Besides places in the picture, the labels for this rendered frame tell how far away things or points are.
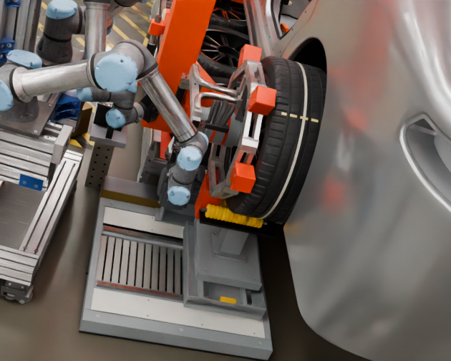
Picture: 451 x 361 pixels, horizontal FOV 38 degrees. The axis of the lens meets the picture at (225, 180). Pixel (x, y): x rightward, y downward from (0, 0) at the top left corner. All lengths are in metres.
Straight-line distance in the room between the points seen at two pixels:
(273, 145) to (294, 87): 0.24
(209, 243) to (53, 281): 0.72
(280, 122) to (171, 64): 0.76
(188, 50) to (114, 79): 0.93
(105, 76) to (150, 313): 1.20
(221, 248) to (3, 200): 0.99
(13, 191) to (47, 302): 0.53
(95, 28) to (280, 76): 0.70
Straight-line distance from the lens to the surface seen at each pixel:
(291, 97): 2.47
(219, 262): 3.01
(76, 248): 3.19
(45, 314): 2.90
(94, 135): 3.13
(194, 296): 2.90
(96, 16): 2.45
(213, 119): 2.44
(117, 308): 2.88
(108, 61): 2.05
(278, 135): 2.41
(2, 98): 2.27
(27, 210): 3.02
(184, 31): 2.92
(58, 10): 2.80
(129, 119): 2.56
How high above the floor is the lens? 2.20
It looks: 34 degrees down
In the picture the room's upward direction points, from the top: 21 degrees clockwise
